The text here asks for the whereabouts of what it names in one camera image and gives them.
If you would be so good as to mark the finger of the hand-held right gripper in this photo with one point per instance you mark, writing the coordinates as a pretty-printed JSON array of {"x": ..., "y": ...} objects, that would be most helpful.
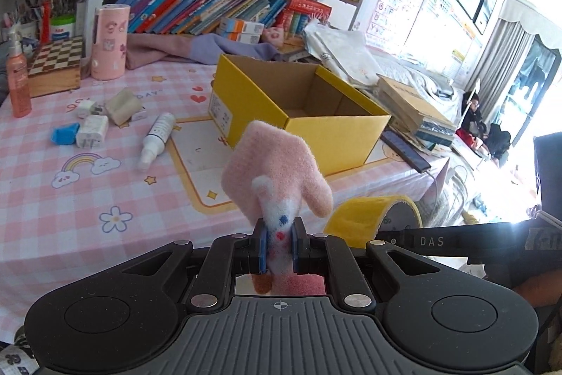
[{"x": 474, "y": 238}]

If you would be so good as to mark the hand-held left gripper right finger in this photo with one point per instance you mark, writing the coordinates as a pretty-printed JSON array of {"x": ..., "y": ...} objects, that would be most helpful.
[{"x": 298, "y": 247}]

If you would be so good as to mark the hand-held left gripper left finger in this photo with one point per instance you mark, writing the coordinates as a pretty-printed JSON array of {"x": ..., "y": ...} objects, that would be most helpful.
[{"x": 261, "y": 247}]

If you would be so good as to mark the yellow tape roll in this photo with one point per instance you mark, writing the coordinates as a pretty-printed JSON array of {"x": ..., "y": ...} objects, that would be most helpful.
[{"x": 355, "y": 221}]

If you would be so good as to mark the pink fluffy glove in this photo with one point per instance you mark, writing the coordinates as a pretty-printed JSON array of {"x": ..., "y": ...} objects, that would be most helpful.
[{"x": 272, "y": 159}]

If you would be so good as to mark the yellow cardboard box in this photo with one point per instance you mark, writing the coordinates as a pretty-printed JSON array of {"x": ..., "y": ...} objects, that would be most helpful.
[{"x": 325, "y": 137}]

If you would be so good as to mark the white spray bottle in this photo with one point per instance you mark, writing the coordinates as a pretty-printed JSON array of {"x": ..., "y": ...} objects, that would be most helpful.
[{"x": 156, "y": 137}]

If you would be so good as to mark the small white card box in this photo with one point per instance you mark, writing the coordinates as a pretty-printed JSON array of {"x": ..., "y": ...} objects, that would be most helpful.
[{"x": 139, "y": 114}]

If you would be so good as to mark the beige rubbery block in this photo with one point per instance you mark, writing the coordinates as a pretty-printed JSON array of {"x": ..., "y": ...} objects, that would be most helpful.
[{"x": 123, "y": 107}]

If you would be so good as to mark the large white charger plug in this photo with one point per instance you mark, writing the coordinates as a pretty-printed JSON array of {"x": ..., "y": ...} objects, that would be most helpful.
[{"x": 92, "y": 132}]

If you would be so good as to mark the small white charger plug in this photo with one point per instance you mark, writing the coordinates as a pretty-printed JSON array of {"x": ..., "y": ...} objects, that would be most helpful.
[{"x": 88, "y": 108}]

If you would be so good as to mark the blue wrapper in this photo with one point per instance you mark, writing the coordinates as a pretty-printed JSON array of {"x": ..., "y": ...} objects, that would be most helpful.
[{"x": 65, "y": 135}]

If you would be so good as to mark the black smartphone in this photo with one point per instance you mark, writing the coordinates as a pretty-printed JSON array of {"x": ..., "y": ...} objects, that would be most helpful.
[{"x": 406, "y": 151}]

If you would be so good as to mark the grey curtain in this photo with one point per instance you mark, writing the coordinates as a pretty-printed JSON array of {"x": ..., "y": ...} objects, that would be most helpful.
[{"x": 505, "y": 45}]

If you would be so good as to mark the stack of worn books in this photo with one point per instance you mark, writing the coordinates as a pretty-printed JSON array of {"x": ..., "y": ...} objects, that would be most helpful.
[{"x": 412, "y": 111}]

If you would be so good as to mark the pink checkered tablecloth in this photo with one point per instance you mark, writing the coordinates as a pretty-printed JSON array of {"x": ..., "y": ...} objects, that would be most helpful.
[{"x": 66, "y": 217}]

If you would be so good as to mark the white paper bags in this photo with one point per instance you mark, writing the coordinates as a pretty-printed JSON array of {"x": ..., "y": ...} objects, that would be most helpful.
[{"x": 342, "y": 54}]

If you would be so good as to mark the orange and white medicine box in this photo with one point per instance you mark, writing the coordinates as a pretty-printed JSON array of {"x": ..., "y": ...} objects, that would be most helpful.
[
  {"x": 239, "y": 38},
  {"x": 243, "y": 25}
]

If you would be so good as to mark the pink pig plush toy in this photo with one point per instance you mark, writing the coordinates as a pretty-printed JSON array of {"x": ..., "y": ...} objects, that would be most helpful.
[{"x": 273, "y": 36}]

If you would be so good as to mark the pink and purple cloth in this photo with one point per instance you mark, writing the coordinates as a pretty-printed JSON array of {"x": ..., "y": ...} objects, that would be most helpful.
[{"x": 175, "y": 47}]

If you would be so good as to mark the red book set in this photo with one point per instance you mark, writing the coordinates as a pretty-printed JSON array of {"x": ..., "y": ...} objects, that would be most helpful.
[{"x": 307, "y": 14}]

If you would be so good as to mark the row of colourful books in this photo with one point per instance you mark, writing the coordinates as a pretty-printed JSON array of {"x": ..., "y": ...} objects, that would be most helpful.
[{"x": 189, "y": 6}]

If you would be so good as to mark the pink sticker canister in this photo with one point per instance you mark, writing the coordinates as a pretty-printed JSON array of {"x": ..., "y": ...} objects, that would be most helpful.
[{"x": 109, "y": 45}]

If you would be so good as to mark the wooden chess board box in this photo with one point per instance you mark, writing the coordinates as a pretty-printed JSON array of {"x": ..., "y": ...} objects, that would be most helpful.
[{"x": 55, "y": 63}]

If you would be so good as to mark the white jar with green lid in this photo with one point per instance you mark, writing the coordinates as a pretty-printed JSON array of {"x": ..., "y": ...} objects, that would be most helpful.
[{"x": 63, "y": 30}]

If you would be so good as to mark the pink spray bottle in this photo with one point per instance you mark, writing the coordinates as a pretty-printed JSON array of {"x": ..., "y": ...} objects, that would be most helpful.
[{"x": 18, "y": 80}]

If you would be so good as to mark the cup of pens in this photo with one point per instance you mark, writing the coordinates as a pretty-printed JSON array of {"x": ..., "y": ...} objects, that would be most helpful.
[{"x": 26, "y": 12}]

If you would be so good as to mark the alphabet wall poster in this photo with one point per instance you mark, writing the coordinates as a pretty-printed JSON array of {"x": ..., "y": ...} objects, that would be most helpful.
[{"x": 395, "y": 1}]

